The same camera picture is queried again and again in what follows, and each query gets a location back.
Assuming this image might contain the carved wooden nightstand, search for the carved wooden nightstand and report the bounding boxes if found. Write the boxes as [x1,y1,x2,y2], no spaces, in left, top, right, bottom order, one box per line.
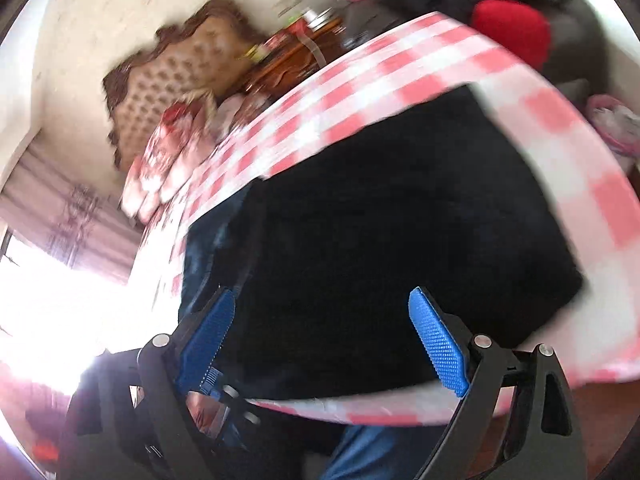
[234,19,347,92]

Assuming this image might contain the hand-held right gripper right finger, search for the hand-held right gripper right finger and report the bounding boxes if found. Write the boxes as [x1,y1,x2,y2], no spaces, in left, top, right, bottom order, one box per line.
[408,287,587,480]

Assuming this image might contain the pink striped bed pillow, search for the pink striped bed pillow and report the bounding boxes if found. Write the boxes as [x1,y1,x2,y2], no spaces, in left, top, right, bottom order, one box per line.
[214,91,262,132]

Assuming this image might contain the black leather armchair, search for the black leather armchair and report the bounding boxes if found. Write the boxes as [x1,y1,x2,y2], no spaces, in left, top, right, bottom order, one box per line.
[339,0,617,107]

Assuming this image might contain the pink checkered tablecloth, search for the pink checkered tablecloth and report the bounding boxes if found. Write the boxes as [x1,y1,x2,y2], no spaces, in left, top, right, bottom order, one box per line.
[139,12,640,429]

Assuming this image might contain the person's blue jeans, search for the person's blue jeans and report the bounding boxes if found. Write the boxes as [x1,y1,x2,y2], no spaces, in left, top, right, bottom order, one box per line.
[319,422,452,480]

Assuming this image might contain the pink waste bin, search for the pink waste bin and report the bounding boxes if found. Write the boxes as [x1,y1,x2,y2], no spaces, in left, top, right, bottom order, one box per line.
[584,94,640,162]

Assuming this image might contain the pink floral bed pillows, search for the pink floral bed pillows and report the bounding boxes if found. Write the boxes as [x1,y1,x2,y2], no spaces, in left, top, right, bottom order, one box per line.
[119,94,219,224]

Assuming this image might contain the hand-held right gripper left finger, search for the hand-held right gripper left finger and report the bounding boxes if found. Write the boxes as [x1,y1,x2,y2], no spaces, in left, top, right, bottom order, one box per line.
[56,287,236,480]

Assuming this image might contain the tufted carved wooden headboard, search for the tufted carved wooden headboard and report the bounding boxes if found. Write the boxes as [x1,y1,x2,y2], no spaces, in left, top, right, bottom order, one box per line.
[102,0,267,172]

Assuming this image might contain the pink patterned curtain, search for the pink patterned curtain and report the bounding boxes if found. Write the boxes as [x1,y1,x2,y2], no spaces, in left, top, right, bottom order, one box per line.
[0,149,147,287]

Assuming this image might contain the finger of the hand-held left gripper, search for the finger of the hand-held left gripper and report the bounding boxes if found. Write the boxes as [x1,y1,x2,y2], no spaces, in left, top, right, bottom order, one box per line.
[197,366,264,429]

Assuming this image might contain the black pants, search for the black pants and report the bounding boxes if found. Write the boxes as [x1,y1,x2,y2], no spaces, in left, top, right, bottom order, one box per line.
[179,84,587,402]

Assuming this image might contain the pink floral bed sheet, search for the pink floral bed sheet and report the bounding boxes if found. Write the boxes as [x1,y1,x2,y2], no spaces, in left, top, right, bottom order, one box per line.
[132,200,201,313]

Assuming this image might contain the red cloth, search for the red cloth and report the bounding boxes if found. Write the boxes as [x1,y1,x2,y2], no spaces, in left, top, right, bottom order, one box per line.
[471,0,552,69]

